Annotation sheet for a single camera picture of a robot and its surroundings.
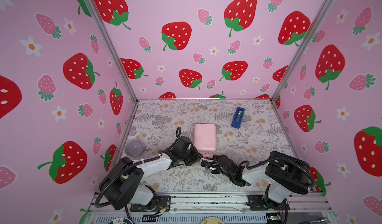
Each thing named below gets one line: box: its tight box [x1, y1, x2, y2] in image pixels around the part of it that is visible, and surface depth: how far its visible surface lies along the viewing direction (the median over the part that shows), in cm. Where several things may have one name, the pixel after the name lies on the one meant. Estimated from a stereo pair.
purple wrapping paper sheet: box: [193, 123, 217, 159], surface depth 92 cm
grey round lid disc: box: [124, 139, 145, 158], surface depth 92 cm
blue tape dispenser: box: [230, 106, 246, 129], surface depth 106 cm
